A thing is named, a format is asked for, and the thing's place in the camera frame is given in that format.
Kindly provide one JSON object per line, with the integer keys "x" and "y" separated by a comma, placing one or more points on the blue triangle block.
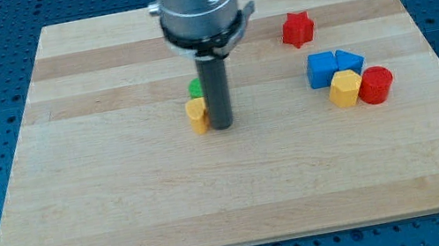
{"x": 349, "y": 61}

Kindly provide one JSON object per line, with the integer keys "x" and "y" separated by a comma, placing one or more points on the blue cube block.
{"x": 320, "y": 69}

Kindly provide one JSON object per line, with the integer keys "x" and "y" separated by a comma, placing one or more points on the yellow heart block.
{"x": 197, "y": 113}

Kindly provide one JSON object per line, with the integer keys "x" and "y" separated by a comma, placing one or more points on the red star block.
{"x": 298, "y": 29}

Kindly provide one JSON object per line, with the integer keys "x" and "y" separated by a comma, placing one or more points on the light wooden board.
{"x": 106, "y": 156}

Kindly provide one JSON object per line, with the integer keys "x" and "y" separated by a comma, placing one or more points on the red cylinder block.
{"x": 375, "y": 85}

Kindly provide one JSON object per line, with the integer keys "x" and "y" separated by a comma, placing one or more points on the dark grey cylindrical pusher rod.
{"x": 212, "y": 76}

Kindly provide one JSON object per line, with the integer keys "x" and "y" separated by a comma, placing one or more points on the yellow hexagon block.
{"x": 345, "y": 87}

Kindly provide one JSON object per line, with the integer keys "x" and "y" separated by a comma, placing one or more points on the green round block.
{"x": 195, "y": 89}

